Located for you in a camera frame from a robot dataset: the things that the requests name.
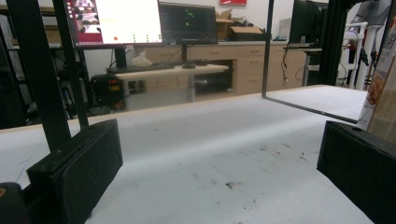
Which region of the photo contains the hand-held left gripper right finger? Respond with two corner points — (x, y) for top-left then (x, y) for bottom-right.
(317, 120), (396, 224)

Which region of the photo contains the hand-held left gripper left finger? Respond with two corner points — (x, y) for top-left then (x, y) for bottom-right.
(26, 119), (124, 224)

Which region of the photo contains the white metal stand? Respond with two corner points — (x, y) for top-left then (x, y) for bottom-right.
(342, 21), (379, 91)

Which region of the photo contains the black keyboard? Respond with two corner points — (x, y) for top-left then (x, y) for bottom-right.
(108, 63), (177, 75)

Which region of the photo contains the white crumpled bag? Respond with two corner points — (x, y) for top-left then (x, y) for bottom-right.
(130, 50), (153, 67)

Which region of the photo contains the light wooden desk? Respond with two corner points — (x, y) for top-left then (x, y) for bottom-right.
(106, 63), (230, 104)

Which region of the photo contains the wooden drawer cabinet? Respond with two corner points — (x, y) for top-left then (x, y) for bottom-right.
(136, 41), (307, 96)

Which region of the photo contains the bright computer monitor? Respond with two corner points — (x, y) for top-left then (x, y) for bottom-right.
(64, 0), (164, 49)

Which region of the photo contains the black monitor rear side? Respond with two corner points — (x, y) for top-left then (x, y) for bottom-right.
(289, 0), (328, 45)

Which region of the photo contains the flat cardboard box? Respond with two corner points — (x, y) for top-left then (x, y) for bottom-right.
(228, 25), (264, 42)

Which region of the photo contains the dark computer monitor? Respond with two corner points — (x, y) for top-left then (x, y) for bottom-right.
(158, 1), (219, 45)

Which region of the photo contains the open cardboard box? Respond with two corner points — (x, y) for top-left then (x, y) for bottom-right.
(215, 8), (233, 41)

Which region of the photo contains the black metal post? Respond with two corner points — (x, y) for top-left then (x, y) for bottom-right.
(320, 0), (353, 87)

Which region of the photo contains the black hanging cable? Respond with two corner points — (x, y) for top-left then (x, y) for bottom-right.
(279, 46), (307, 82)

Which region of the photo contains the red wall sign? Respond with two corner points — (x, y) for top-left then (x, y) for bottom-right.
(219, 0), (248, 7)

